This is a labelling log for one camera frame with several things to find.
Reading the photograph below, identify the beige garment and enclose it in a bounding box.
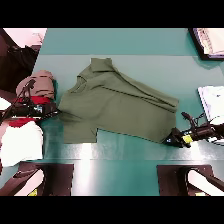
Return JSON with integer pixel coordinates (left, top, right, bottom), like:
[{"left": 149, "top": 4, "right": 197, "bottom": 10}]
[{"left": 196, "top": 27, "right": 224, "bottom": 56}]

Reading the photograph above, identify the olive green T-shirt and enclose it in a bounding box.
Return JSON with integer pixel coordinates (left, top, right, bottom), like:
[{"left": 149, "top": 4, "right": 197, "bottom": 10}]
[{"left": 57, "top": 57, "right": 180, "bottom": 145}]

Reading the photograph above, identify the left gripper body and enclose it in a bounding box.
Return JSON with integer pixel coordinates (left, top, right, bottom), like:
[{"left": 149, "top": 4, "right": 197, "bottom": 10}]
[{"left": 34, "top": 103, "right": 61, "bottom": 121}]

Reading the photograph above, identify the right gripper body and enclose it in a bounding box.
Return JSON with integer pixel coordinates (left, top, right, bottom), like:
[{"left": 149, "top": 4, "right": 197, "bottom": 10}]
[{"left": 165, "top": 127, "right": 186, "bottom": 149}]

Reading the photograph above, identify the red garment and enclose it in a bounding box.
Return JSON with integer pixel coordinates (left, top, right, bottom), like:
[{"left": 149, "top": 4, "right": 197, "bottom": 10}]
[{"left": 8, "top": 95, "right": 54, "bottom": 128}]

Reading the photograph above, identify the white garment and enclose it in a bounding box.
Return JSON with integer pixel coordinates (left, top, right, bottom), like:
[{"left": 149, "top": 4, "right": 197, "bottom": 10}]
[
  {"left": 0, "top": 120, "right": 45, "bottom": 168},
  {"left": 197, "top": 85, "right": 224, "bottom": 146}
]

